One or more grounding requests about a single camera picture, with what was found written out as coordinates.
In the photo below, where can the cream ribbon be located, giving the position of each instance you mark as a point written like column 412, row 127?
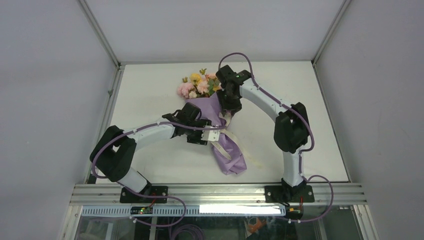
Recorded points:
column 227, row 118

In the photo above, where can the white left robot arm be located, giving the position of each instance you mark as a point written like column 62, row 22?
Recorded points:
column 114, row 152

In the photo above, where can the purple wrapping paper sheet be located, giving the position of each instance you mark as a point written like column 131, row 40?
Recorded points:
column 210, row 109

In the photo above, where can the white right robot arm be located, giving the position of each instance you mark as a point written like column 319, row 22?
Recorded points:
column 291, row 124

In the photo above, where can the peach fake rose stem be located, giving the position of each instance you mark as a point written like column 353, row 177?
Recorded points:
column 208, row 83

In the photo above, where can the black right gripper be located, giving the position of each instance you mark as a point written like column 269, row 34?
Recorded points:
column 234, row 108

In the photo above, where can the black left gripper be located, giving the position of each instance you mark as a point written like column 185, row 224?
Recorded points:
column 198, row 139

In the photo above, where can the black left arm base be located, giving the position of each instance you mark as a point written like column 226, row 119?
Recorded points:
column 151, row 194

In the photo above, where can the aluminium mounting rail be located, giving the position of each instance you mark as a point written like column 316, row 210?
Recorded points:
column 238, row 194

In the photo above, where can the white slotted cable duct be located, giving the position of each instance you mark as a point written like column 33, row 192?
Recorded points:
column 203, row 210

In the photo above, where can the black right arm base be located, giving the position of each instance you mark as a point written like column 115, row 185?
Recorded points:
column 283, row 193

